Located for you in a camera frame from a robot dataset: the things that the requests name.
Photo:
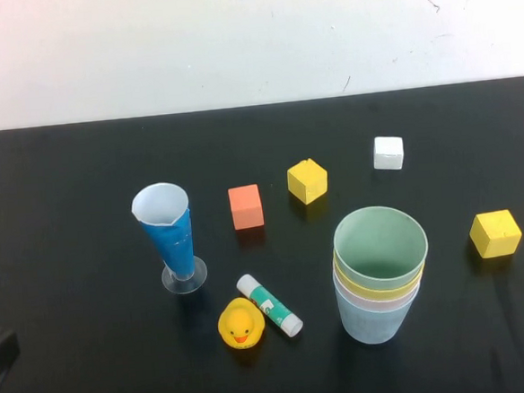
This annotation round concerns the clear glass with blue paper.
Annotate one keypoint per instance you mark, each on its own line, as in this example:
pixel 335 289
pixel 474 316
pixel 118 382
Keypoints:
pixel 171 243

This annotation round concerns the light blue plastic cup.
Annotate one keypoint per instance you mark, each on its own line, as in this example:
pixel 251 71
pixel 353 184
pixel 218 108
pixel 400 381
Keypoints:
pixel 372 328

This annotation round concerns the orange cube block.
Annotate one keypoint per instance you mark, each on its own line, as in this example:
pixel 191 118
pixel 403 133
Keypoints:
pixel 246 209

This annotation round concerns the yellow rubber duck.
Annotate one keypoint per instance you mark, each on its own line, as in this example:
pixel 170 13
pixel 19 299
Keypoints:
pixel 240 324

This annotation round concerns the yellow cube block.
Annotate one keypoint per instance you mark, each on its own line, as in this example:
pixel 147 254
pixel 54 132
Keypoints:
pixel 496 234

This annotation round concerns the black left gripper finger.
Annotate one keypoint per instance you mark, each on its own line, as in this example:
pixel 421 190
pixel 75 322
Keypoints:
pixel 0 350

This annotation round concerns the light green plastic cup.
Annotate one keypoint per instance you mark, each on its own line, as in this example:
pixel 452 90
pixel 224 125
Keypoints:
pixel 373 242

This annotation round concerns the pink plastic cup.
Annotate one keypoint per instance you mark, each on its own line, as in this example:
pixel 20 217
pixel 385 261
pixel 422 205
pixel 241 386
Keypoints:
pixel 377 304

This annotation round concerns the yellow cube with chipped edge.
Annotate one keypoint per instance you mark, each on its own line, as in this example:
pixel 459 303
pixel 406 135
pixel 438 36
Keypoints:
pixel 306 180

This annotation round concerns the yellow plastic cup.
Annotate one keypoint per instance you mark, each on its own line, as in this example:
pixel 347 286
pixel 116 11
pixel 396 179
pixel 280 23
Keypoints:
pixel 385 292

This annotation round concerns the white and green glue stick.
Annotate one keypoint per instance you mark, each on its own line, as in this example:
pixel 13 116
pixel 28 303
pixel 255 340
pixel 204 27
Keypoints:
pixel 272 306

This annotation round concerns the white cube block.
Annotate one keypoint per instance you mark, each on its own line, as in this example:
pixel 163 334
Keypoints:
pixel 388 156

